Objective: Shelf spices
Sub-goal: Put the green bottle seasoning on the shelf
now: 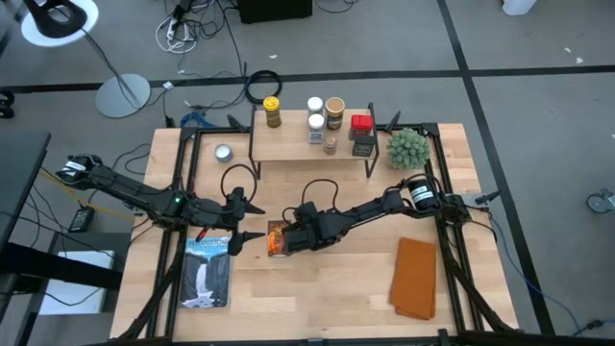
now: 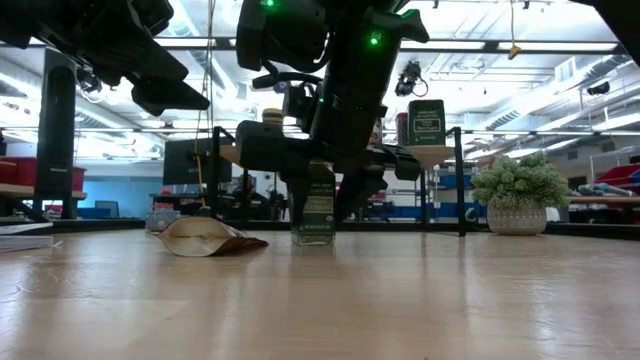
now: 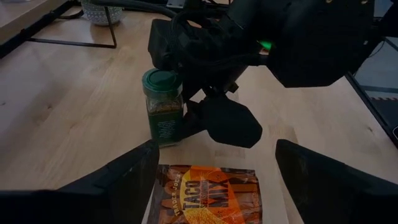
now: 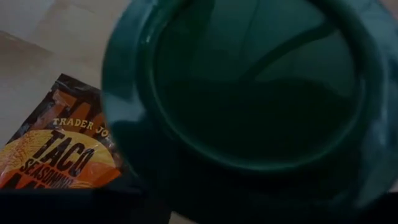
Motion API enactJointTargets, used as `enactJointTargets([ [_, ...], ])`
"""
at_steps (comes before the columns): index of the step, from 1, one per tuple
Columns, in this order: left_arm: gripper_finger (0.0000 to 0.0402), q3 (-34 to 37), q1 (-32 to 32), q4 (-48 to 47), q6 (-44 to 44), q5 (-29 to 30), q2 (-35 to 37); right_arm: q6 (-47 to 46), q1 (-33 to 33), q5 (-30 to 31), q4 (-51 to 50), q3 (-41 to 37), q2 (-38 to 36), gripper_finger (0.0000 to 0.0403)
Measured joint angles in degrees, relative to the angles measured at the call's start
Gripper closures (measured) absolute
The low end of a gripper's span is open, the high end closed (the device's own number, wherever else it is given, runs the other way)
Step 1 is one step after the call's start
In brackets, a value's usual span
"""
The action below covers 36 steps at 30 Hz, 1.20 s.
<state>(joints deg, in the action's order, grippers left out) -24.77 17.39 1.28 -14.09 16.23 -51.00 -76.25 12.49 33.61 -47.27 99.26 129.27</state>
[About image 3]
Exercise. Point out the green label spice jar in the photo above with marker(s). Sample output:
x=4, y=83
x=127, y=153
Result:
x=163, y=118

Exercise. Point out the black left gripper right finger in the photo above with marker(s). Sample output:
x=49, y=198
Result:
x=335, y=199

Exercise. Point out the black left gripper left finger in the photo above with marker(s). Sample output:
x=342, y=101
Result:
x=93, y=199

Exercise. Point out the green potted succulent plant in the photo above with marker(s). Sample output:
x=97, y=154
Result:
x=99, y=14

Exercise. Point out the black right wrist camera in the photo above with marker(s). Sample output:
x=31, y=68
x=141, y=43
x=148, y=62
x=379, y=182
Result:
x=161, y=43

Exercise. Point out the wooden shelf black metal frame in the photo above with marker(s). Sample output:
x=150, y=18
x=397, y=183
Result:
x=15, y=12

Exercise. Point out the orange taco seasoning mix packet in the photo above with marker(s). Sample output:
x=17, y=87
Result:
x=205, y=199

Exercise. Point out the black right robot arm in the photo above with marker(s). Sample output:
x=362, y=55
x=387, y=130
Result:
x=311, y=40

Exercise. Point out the yellow black hazard tape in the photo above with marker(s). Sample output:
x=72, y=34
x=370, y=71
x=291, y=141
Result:
x=385, y=98

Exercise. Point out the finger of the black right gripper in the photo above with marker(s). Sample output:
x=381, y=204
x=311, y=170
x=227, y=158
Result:
x=191, y=118
x=233, y=124

